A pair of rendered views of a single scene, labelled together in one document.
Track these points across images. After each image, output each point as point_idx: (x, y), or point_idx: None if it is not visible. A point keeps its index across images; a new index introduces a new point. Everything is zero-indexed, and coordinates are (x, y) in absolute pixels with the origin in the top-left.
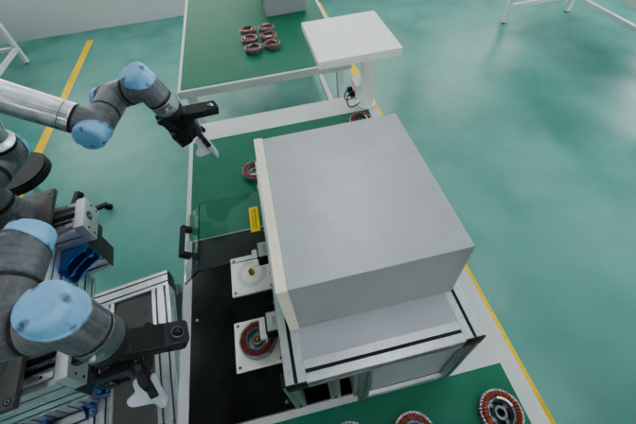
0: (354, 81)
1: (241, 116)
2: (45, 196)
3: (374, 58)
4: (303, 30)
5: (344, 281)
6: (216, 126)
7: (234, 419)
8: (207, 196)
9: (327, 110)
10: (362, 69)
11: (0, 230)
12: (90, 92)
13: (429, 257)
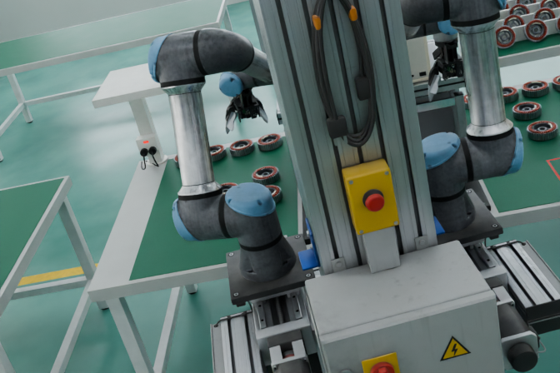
0: (146, 137)
1: (106, 246)
2: (237, 254)
3: None
4: (104, 102)
5: None
6: (107, 266)
7: (478, 187)
8: (237, 249)
9: (147, 183)
10: (145, 120)
11: (289, 245)
12: (230, 77)
13: None
